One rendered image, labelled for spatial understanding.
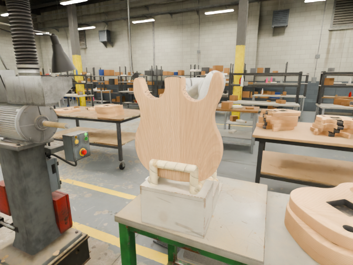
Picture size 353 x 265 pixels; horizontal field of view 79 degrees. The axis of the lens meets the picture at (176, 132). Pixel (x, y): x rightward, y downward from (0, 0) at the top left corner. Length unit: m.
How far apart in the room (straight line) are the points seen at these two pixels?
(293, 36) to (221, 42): 3.32
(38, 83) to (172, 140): 0.74
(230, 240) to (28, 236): 1.48
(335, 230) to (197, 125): 0.57
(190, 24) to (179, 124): 12.24
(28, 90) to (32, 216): 0.94
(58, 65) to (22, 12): 0.28
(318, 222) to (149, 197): 0.62
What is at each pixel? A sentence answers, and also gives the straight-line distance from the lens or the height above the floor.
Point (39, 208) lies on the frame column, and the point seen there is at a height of 0.61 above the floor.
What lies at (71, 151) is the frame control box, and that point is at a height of 1.00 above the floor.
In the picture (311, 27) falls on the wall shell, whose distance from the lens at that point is 12.13.
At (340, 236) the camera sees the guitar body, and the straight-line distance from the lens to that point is 0.93.
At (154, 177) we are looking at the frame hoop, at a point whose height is 1.14.
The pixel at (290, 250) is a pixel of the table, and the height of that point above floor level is 0.90.
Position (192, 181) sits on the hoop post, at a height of 1.16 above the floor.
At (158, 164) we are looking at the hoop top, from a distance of 0.82.
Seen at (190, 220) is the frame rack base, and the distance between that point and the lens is 0.87.
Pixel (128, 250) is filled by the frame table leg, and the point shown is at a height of 0.76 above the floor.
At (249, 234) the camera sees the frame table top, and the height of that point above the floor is 0.93.
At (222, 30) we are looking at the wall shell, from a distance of 12.37.
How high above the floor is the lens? 1.52
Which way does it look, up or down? 14 degrees down
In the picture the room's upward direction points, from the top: straight up
